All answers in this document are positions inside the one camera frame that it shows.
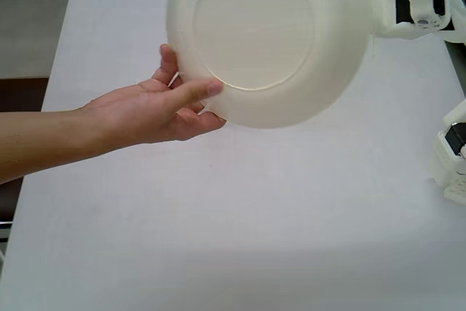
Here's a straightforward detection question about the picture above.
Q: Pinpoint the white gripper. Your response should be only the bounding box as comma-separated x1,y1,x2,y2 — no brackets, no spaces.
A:
368,0,453,39

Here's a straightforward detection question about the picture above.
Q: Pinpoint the white plastic plate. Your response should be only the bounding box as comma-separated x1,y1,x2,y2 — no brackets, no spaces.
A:
166,0,373,130

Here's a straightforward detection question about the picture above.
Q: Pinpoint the person's bare forearm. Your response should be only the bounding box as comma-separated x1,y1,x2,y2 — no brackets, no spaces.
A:
0,106,110,185

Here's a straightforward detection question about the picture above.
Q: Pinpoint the person's bare hand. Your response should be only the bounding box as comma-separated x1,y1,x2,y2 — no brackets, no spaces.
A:
78,43,229,149

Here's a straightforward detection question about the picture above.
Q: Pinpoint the white furniture edge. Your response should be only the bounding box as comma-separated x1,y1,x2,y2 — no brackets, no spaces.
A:
0,220,14,264

